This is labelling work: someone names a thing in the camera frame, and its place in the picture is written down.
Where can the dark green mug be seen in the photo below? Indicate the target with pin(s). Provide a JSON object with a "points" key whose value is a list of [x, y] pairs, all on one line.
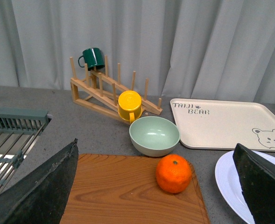
{"points": [[93, 58]]}

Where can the wooden cutting board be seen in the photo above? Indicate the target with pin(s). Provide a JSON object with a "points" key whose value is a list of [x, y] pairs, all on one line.
{"points": [[117, 189]]}

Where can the metal sink drying rack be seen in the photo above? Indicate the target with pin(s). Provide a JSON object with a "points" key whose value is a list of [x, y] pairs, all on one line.
{"points": [[19, 131]]}

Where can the grey curtain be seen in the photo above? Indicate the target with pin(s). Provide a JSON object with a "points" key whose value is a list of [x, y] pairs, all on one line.
{"points": [[205, 49]]}

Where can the light green bowl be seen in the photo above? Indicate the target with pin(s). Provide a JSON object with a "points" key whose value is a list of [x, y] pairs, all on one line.
{"points": [[154, 136]]}

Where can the beige bear tray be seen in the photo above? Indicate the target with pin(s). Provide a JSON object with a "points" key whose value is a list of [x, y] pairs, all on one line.
{"points": [[220, 125]]}

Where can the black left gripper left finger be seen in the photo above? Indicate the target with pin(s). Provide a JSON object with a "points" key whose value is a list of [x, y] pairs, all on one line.
{"points": [[42, 195]]}

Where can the wooden dish rack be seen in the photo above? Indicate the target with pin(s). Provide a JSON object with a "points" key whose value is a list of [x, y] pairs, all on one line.
{"points": [[98, 92]]}

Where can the white round plate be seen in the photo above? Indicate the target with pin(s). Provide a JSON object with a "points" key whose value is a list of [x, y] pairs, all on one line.
{"points": [[229, 185]]}

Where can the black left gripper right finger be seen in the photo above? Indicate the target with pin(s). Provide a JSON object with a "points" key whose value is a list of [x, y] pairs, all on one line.
{"points": [[257, 180]]}

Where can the yellow mug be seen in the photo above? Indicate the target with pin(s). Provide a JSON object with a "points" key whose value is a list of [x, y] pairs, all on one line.
{"points": [[130, 106]]}

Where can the orange fruit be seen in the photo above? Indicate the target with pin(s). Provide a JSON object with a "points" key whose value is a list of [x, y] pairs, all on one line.
{"points": [[173, 173]]}

